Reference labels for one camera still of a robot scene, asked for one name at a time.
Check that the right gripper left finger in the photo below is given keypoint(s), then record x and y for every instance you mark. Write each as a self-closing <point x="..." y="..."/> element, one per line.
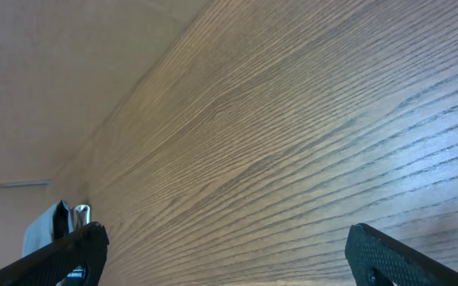
<point x="85" y="248"/>

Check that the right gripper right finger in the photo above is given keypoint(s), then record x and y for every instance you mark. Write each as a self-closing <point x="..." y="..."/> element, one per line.
<point x="376" y="259"/>

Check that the grey shorts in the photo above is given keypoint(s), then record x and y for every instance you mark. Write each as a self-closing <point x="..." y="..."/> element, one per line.
<point x="56" y="222"/>

